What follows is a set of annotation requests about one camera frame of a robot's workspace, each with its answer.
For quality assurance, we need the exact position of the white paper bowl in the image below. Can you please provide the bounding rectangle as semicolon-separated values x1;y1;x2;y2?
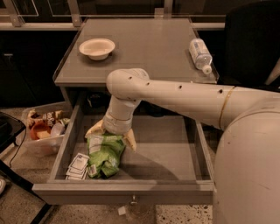
79;38;116;60

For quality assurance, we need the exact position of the green rice chip bag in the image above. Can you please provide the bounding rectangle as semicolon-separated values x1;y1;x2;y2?
87;135;126;179

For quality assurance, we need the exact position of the white shoe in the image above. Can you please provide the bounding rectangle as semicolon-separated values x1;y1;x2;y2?
0;178;6;195

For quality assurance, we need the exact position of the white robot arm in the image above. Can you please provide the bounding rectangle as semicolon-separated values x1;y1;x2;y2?
88;68;280;224

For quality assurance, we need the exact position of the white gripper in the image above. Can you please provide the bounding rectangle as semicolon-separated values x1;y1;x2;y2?
85;113;137;151

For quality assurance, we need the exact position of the open grey top drawer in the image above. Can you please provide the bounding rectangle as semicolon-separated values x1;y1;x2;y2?
33;105;214;205

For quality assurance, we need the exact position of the orange bowl in bin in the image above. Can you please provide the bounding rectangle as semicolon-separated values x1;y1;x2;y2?
30;122;51;140

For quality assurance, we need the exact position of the black office chair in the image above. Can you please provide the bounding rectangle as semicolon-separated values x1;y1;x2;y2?
219;0;280;88

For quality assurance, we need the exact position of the grey cabinet with counter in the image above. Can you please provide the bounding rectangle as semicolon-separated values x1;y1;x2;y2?
54;18;221;120

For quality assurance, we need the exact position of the white sachet packets stack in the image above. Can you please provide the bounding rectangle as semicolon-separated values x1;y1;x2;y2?
66;153;89;180

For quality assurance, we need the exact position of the clear plastic snack bin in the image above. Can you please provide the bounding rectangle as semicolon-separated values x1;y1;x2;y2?
22;101;72;157

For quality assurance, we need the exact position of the clear plastic water bottle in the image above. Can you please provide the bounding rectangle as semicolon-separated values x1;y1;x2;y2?
189;38;213;74

